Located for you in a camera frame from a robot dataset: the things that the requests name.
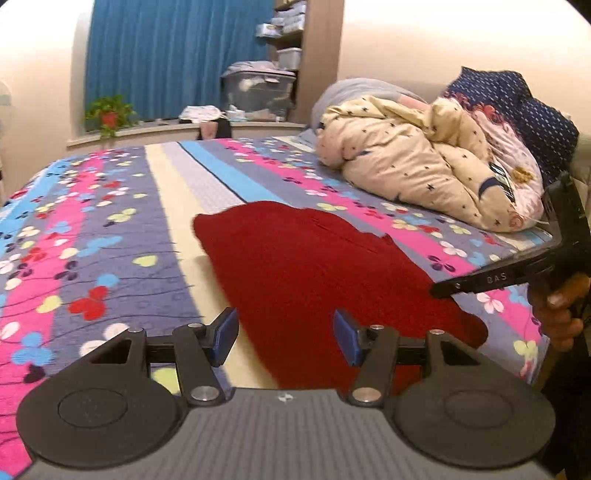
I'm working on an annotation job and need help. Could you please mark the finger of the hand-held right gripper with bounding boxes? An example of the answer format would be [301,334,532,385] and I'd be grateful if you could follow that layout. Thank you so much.
[430,273,486,299]

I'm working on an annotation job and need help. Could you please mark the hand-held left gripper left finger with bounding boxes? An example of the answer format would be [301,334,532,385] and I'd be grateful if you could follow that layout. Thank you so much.
[88,308,239,407]

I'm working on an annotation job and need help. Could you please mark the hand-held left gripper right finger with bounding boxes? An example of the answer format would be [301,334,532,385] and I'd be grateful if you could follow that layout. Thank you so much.
[335,310,490,407]

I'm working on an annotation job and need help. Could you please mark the red knitted sweater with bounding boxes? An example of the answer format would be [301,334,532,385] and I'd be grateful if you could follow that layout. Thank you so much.
[192,200,489,393]

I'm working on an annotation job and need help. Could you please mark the pile of white clothes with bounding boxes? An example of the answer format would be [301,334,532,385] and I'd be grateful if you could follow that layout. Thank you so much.
[178,105,222,124]

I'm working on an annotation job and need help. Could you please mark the person's right hand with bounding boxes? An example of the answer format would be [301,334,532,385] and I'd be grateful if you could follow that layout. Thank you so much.
[531,272,591,354]

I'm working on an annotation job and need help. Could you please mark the navy pink patterned pillow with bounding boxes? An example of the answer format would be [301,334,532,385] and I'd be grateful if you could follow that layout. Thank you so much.
[441,67,580,232]

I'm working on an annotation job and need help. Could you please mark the yellow star print quilt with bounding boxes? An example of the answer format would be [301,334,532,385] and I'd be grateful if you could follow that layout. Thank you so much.
[316,95,522,232]

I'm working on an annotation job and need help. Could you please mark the floral striped bed sheet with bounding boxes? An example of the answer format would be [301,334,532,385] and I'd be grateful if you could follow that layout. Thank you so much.
[0,134,555,480]

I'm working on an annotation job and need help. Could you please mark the white windowsill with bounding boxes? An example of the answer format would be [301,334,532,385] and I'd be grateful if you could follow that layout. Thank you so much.
[66,121,308,151]

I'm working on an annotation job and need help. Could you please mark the black pink bag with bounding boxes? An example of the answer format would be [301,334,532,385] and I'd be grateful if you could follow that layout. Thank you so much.
[198,117,232,141]

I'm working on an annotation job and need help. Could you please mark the grey pillow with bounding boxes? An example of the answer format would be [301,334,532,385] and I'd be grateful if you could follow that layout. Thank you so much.
[310,78,428,132]

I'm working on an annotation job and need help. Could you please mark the clear plastic storage box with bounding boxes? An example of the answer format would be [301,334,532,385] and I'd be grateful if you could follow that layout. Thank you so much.
[221,69,297,123]

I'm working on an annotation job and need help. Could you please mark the potted green plant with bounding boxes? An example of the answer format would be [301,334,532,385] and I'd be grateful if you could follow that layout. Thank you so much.
[84,95,139,139]

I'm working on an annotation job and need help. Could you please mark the wooden shelf unit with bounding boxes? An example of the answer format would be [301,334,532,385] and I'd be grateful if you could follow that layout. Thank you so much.
[259,0,345,125]

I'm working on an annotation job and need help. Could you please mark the folded grey cloth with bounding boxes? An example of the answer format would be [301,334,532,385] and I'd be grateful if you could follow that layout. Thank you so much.
[226,60,287,75]

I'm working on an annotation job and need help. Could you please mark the white lidded plastic box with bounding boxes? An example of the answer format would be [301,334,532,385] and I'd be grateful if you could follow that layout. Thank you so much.
[276,47,303,70]

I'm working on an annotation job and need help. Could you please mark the blue curtain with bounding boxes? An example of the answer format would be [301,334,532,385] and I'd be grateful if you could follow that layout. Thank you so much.
[84,0,278,121]

